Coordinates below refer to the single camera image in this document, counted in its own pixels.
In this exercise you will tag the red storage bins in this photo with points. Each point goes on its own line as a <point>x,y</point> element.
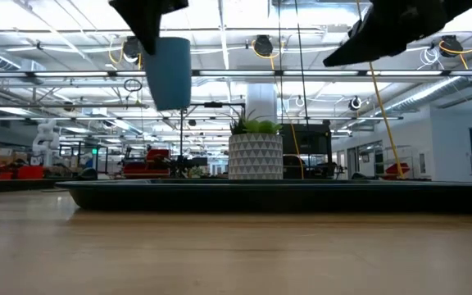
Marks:
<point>27,172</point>

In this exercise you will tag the red tool cart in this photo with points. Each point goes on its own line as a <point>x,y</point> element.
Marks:
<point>146,168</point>

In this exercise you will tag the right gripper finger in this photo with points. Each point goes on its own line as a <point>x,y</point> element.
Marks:
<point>363,45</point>

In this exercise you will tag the black plastic tray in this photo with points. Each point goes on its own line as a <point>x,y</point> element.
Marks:
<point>260,196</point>

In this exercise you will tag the blue plastic cup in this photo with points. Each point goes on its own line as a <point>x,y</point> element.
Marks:
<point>168,73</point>

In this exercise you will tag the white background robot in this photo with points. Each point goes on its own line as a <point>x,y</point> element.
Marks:
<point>45,139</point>

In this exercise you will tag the white building column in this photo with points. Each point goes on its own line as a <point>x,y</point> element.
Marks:
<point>261,102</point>

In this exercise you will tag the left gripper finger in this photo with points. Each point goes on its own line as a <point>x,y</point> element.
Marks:
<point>142,16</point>
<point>174,4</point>

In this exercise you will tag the black camera stand frame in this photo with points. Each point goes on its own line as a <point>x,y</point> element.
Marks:
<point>213,105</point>

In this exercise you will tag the succulent in white patterned pot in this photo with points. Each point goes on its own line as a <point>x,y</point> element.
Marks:
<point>255,155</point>

